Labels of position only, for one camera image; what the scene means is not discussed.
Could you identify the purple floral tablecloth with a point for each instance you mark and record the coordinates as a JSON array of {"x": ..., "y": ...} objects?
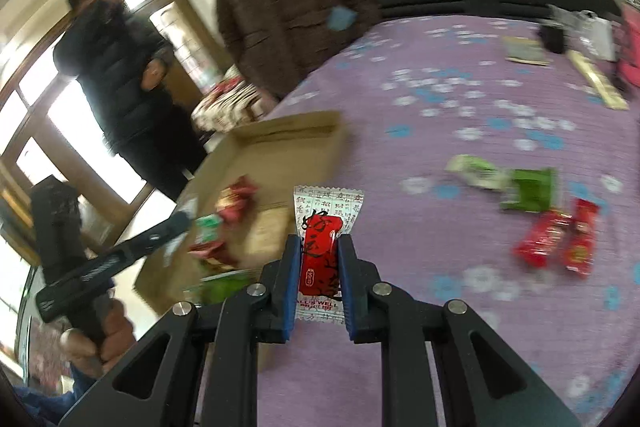
[{"x": 450, "y": 307}]

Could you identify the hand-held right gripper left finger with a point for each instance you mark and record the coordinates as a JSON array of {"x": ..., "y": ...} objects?
[{"x": 292, "y": 287}]

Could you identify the red snack packet with figure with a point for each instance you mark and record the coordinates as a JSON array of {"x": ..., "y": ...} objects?
[{"x": 542, "y": 237}]

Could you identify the black cup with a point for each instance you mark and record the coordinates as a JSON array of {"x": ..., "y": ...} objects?
[{"x": 552, "y": 37}]

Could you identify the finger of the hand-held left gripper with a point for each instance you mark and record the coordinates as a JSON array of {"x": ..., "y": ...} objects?
[{"x": 155, "y": 234}]

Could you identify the person's left forearm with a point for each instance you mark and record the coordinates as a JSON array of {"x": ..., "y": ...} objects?
[{"x": 50, "y": 399}]

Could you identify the cream tube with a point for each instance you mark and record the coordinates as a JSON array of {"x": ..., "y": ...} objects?
[{"x": 597, "y": 79}]

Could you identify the person's left hand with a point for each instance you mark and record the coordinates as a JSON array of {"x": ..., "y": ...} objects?
[{"x": 122, "y": 327}]

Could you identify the olive green booklet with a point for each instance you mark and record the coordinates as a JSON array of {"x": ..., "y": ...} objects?
[{"x": 525, "y": 51}]

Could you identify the red snack packet green label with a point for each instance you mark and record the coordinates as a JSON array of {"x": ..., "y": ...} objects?
[{"x": 581, "y": 242}]

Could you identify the white snack packet red label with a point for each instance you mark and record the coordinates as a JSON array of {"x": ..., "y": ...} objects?
[{"x": 320, "y": 207}]

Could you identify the cardboard box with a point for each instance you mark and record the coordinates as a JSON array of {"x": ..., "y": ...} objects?
[{"x": 280, "y": 132}]

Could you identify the white round container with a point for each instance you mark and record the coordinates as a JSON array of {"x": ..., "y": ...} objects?
[{"x": 597, "y": 37}]

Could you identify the jar with pink knitted cover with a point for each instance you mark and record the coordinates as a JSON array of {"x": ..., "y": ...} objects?
[{"x": 630, "y": 52}]

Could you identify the small white green snack packet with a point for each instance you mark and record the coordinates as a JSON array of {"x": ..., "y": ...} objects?
[{"x": 472, "y": 169}]

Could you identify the large green snack packet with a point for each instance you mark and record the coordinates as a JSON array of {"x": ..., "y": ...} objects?
[{"x": 225, "y": 287}]

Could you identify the blue glove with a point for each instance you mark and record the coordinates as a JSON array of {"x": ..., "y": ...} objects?
[{"x": 342, "y": 19}]

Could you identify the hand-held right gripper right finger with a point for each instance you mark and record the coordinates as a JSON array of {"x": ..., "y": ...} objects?
[{"x": 349, "y": 287}]

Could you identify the dark red triangular snack packet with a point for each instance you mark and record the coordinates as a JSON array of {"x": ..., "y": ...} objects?
[
  {"x": 237, "y": 202},
  {"x": 212, "y": 252}
]

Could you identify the wooden glass door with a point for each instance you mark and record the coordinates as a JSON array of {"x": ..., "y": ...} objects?
[{"x": 30, "y": 72}]

